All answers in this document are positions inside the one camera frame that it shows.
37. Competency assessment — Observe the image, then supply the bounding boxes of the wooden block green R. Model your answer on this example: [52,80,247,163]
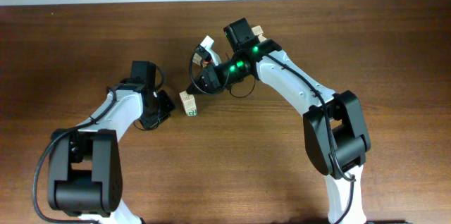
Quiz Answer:
[179,91,196,110]

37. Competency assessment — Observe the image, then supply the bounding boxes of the plain wooden picture block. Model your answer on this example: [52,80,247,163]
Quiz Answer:
[185,107,197,117]

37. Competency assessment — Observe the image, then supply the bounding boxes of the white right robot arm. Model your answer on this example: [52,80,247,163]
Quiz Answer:
[186,18,371,223]

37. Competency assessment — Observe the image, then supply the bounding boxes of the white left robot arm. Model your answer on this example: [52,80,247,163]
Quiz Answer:
[42,61,175,223]

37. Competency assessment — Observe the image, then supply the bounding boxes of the wooden block blue side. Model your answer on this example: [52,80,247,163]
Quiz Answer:
[192,53,204,66]

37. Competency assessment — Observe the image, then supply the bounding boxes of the wooden block blue letter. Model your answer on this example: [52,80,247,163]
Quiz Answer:
[258,35,266,42]

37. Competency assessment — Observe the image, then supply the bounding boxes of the wooden block rear plain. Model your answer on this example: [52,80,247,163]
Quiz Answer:
[252,25,264,36]

